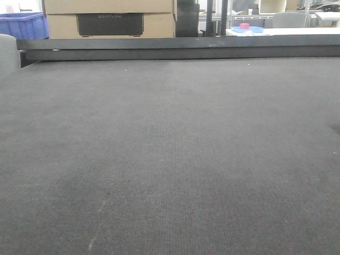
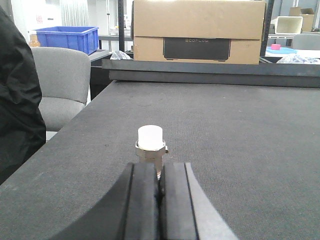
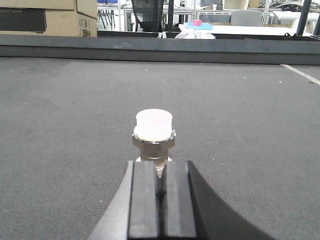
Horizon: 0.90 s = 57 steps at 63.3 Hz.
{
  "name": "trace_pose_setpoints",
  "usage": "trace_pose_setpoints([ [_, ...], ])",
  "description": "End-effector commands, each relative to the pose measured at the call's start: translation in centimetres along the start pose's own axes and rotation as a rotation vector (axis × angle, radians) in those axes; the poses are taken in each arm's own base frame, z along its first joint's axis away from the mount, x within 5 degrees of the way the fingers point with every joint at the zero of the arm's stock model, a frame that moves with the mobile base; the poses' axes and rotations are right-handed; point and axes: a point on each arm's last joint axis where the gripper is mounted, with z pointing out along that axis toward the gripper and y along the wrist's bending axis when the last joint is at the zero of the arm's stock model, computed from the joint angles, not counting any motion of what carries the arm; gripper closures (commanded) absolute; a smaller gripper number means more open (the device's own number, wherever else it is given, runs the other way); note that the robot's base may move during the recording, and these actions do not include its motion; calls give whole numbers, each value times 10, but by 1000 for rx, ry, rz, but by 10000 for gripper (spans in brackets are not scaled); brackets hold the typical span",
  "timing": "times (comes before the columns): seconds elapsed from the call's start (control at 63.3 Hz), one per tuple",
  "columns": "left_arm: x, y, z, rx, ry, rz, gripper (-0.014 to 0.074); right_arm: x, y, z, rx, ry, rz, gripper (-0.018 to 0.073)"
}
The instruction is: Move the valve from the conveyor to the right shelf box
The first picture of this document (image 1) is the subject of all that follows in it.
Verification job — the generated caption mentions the blue shallow tray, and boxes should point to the blue shallow tray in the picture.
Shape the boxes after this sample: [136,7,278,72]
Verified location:
[232,26,264,33]

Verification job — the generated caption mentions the grey office chair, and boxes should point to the grey office chair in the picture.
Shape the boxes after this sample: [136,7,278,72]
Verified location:
[273,12,305,28]

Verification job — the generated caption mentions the upper cardboard box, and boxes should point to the upper cardboard box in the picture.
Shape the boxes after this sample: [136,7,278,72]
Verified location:
[44,0,177,14]

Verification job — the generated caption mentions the black box behind cardboard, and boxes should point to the black box behind cardboard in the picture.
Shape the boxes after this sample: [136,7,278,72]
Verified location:
[175,1,200,38]

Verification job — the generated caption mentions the black vertical posts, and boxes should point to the black vertical posts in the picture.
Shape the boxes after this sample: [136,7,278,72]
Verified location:
[206,0,230,37]

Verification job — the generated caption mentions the cardboard box with black print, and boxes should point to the cardboard box with black print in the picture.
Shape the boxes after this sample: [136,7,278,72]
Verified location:
[47,13,175,39]

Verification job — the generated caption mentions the pink tape roll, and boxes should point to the pink tape roll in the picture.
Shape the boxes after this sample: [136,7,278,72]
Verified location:
[240,23,250,30]

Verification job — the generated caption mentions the black conveyor side rail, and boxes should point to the black conveyor side rail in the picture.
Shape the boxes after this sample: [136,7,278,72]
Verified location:
[16,35,339,62]

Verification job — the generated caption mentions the blue plastic crate background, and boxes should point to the blue plastic crate background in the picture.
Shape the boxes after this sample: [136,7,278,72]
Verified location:
[1,12,49,39]

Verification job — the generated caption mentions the dark grey conveyor belt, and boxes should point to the dark grey conveyor belt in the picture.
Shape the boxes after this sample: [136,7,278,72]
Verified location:
[1,57,339,254]

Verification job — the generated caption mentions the white background table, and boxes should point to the white background table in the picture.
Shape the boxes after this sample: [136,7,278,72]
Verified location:
[226,27,339,37]

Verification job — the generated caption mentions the grey rounded chair back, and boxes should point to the grey rounded chair back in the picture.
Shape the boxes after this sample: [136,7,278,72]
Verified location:
[0,34,21,79]

